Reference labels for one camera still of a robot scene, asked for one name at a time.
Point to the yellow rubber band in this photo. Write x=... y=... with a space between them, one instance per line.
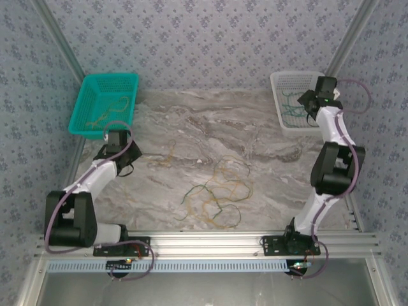
x=95 y=121

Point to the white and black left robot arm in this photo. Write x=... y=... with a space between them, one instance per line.
x=79 y=220

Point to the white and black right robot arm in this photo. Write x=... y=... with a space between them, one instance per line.
x=334 y=172

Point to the white plastic basket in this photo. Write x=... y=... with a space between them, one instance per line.
x=293 y=78

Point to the teal plastic basket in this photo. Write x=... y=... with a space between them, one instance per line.
x=92 y=135

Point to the black controller board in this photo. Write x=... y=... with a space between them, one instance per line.
x=116 y=265
x=294 y=269

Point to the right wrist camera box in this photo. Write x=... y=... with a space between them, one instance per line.
x=336 y=94

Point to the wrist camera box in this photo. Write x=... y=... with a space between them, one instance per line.
x=104 y=138
x=336 y=94

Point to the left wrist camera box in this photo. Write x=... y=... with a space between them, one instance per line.
x=104 y=138

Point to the aluminium corner post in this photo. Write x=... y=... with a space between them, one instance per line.
x=350 y=35
x=57 y=35

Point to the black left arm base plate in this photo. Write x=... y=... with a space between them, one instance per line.
x=140 y=247

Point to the aluminium mounting rail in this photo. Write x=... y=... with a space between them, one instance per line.
x=207 y=243

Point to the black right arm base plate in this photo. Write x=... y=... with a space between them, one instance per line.
x=272 y=247

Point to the grey metal frame tray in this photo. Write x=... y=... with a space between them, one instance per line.
x=207 y=290

